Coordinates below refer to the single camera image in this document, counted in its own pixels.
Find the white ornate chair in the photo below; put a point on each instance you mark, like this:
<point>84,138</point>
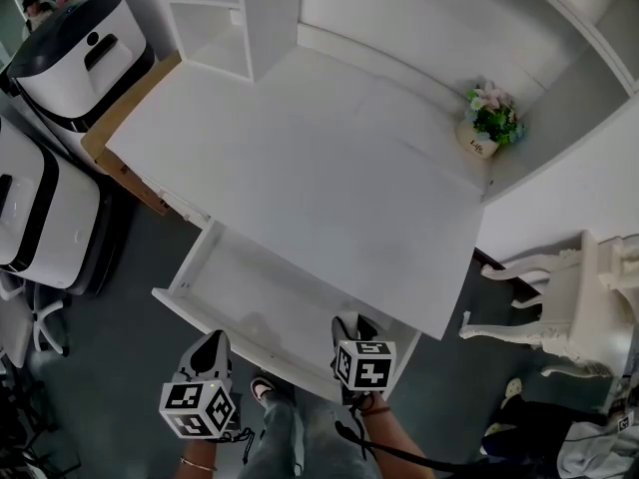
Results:
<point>574,307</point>

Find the white open shelf unit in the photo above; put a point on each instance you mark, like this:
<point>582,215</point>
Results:
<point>214,23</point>

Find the white robot with black trim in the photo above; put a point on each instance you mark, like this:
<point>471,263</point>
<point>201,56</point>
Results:
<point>45,217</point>

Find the white desk drawer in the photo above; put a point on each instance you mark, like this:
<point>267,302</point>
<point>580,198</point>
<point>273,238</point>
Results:
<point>239,277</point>

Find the person's white shoe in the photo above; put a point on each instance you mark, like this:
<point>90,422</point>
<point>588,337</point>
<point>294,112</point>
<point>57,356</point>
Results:
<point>261,388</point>

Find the white office chair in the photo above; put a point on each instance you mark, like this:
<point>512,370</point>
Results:
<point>30,317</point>

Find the white desk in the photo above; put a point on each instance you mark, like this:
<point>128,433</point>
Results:
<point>309,192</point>

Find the white robot with black lid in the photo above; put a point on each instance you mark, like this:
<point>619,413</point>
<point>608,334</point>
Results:
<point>80,63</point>

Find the person's legs in jeans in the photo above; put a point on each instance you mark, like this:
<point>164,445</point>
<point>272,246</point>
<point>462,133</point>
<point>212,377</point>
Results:
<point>299,442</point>

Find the person's left forearm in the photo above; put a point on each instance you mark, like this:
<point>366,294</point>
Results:
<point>199,454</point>

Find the person's right forearm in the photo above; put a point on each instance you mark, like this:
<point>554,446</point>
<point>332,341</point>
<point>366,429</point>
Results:
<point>394,432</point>

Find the black equipment frame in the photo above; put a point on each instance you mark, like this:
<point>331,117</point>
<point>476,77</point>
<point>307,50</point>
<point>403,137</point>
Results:
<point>25,417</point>

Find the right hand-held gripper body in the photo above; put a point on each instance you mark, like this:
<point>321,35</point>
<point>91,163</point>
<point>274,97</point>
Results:
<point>364,367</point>

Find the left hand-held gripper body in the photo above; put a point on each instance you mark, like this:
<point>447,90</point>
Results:
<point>204,397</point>

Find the white slanted shelf unit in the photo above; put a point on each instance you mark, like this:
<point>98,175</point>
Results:
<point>564,118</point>

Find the potted flowers in white pot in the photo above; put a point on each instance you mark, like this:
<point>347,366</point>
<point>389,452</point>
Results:
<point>491,120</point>

